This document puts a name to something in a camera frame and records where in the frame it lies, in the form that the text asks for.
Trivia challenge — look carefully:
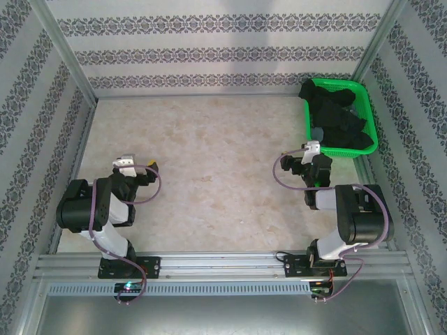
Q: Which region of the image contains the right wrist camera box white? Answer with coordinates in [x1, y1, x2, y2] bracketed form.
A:
[301, 140, 322, 165]

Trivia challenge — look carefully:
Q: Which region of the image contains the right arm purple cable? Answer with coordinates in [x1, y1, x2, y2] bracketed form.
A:
[273, 148, 393, 303]

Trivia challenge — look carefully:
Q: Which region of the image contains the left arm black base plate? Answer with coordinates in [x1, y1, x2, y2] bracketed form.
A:
[98, 256, 163, 281]

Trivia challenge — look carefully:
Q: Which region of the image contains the black t-shirt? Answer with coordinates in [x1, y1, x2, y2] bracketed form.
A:
[298, 79, 376, 149]

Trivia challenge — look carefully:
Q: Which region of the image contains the aluminium mounting rail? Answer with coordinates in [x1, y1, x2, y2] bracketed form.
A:
[33, 250, 410, 281]

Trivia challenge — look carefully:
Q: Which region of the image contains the gray slotted cable duct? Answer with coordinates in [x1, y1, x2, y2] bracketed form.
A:
[46, 281, 315, 296]

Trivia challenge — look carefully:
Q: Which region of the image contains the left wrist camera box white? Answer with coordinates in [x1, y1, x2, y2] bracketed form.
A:
[112, 153, 137, 177]

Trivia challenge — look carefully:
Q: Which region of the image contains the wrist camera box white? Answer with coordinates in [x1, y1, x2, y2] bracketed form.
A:
[301, 140, 322, 165]
[112, 153, 137, 177]

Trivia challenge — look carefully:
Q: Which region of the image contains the green plastic basket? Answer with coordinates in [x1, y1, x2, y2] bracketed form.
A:
[300, 78, 380, 160]

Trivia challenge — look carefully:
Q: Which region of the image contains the aluminium frame cross bar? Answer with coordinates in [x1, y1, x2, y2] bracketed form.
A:
[93, 91, 305, 101]

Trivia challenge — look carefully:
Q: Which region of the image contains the aluminium frame post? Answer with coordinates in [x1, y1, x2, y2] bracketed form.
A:
[351, 0, 411, 87]
[31, 0, 98, 105]

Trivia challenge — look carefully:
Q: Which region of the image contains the gray metal shelf panel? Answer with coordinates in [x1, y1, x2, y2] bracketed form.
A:
[33, 278, 429, 335]

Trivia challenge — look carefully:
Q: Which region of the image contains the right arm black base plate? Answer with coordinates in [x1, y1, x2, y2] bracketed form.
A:
[283, 252, 348, 279]

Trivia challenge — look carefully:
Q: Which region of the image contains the gray t-shirt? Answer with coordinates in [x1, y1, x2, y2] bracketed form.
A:
[312, 104, 360, 140]

